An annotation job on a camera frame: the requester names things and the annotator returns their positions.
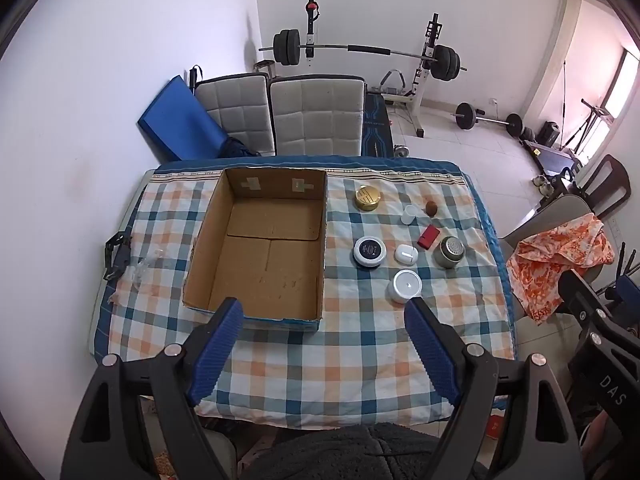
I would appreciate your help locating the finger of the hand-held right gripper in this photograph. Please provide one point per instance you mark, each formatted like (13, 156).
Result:
(582, 295)

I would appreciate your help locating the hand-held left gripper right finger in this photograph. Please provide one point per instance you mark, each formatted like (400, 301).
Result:
(432, 355)

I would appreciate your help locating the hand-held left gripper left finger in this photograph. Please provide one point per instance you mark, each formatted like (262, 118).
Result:
(216, 355)

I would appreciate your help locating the white round jar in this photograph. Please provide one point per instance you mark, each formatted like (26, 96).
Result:
(404, 286)

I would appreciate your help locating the metal tin with perforated lid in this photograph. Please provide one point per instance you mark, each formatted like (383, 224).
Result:
(449, 252)

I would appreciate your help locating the cardboard box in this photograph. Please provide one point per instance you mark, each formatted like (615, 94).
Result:
(270, 260)

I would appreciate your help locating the black and white round compact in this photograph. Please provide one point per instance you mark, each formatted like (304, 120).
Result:
(369, 251)

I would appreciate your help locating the gold round tin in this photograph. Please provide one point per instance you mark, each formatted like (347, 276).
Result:
(369, 197)

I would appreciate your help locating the orange patterned cloth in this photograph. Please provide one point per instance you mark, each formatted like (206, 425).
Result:
(555, 260)

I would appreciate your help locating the checked tablecloth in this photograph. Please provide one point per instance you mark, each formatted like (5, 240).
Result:
(350, 360)

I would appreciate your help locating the red packet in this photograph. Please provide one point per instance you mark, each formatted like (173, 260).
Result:
(496, 426)

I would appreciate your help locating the white earbud case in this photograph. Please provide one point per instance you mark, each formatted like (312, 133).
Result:
(406, 254)

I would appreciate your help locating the clear plastic wrap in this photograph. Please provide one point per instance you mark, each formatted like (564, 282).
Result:
(145, 270)

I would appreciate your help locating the pair of shoes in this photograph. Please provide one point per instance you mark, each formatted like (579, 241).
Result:
(544, 185)

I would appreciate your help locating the small red box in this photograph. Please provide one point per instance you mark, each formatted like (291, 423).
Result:
(428, 237)

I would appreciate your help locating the dark wooden chair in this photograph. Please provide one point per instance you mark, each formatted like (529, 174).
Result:
(617, 180)

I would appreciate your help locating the dark fuzzy garment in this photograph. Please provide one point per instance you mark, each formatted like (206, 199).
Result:
(360, 452)

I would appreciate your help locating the black plastic clip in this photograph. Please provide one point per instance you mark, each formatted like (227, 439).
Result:
(117, 255)

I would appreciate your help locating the treadmill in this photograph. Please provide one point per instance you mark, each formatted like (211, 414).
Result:
(552, 157)

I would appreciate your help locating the small white cup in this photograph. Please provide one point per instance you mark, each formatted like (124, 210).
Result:
(409, 215)

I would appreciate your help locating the brown nut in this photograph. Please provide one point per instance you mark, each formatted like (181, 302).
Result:
(431, 208)

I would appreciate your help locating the black metal stand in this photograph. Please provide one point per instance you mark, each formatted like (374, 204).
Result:
(595, 120)

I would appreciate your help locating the short barbell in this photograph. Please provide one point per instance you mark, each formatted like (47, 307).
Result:
(467, 115)

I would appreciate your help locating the window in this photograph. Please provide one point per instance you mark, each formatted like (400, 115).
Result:
(625, 85)

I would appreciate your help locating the blue folded mat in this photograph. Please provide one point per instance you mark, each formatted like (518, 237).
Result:
(185, 120)

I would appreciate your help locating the grey cushioned chair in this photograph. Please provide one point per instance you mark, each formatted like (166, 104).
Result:
(235, 110)
(317, 115)

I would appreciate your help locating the white barbell rack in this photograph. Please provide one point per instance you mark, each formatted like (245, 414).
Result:
(425, 75)

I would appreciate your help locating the long barbell with black plates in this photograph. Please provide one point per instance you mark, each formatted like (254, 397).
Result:
(367, 50)

